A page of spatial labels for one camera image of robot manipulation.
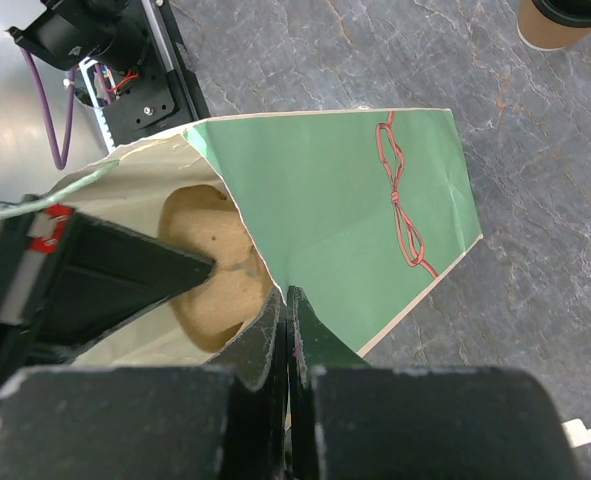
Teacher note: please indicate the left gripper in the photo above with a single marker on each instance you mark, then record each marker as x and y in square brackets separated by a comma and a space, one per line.
[67, 278]

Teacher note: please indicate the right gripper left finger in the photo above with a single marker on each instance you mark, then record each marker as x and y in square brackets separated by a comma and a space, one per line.
[220, 420]

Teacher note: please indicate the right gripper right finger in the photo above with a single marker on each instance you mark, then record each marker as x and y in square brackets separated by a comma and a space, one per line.
[354, 421]

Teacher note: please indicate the green printed paper bag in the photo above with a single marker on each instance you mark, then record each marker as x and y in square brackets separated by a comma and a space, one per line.
[366, 211]

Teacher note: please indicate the brown paper coffee cup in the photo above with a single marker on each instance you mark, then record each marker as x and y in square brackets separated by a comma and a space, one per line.
[540, 33]

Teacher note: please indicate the black plastic cup lid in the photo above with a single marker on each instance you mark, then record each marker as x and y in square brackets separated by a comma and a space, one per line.
[569, 13]

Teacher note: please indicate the slotted cable duct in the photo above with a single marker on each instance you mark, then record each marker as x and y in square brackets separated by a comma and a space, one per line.
[104, 127]

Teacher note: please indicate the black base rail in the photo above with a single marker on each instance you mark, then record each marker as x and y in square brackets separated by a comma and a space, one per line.
[163, 92]

